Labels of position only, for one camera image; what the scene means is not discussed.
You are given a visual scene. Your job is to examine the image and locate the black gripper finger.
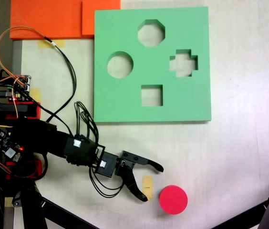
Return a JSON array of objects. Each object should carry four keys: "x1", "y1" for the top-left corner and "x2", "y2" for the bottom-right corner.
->
[
  {"x1": 122, "y1": 167, "x2": 148, "y2": 203},
  {"x1": 135, "y1": 156, "x2": 165, "y2": 173}
]

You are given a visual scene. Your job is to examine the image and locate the red cylinder block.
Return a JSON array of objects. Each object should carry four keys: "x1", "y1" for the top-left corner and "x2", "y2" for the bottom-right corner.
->
[{"x1": 158, "y1": 185, "x2": 188, "y2": 215}]

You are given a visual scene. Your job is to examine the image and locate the orange foam block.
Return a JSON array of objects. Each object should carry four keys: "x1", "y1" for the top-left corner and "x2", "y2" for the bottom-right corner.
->
[{"x1": 10, "y1": 0, "x2": 121, "y2": 40}]

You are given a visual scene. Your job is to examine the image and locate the yellow tape marker strip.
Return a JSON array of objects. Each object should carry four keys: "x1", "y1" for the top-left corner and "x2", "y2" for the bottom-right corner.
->
[{"x1": 142, "y1": 176, "x2": 154, "y2": 202}]

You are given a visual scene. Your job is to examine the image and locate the green shape sorter board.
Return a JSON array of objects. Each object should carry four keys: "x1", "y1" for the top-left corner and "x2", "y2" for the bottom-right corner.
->
[{"x1": 93, "y1": 6, "x2": 212, "y2": 124}]

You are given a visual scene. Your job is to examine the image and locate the red and black table clamp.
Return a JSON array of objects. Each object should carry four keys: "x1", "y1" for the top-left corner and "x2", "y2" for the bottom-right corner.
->
[
  {"x1": 0, "y1": 160, "x2": 42, "y2": 182},
  {"x1": 0, "y1": 100, "x2": 41, "y2": 119}
]

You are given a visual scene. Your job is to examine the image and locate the thick black tripod leg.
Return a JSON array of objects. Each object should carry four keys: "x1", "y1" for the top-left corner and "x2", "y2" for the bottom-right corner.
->
[{"x1": 3, "y1": 181, "x2": 48, "y2": 229}]

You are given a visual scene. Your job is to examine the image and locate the black driver board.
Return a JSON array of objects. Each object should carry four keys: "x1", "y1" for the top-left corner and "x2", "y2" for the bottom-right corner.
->
[{"x1": 0, "y1": 127, "x2": 25, "y2": 164}]

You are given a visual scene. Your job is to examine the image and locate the controller circuit board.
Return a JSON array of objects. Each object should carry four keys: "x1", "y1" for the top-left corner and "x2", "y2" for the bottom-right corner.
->
[{"x1": 7, "y1": 75, "x2": 32, "y2": 102}]

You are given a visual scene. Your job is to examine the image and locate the black motor cable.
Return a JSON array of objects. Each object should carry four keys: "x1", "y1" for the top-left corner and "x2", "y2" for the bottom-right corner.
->
[
  {"x1": 74, "y1": 101, "x2": 100, "y2": 144},
  {"x1": 88, "y1": 166, "x2": 126, "y2": 198}
]

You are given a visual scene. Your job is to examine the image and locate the long black cable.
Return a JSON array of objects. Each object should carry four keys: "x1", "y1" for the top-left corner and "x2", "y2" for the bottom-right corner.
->
[{"x1": 44, "y1": 35, "x2": 77, "y2": 134}]

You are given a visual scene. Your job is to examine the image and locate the orange wire loop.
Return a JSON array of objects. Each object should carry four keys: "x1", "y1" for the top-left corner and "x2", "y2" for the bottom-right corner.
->
[{"x1": 0, "y1": 26, "x2": 48, "y2": 82}]

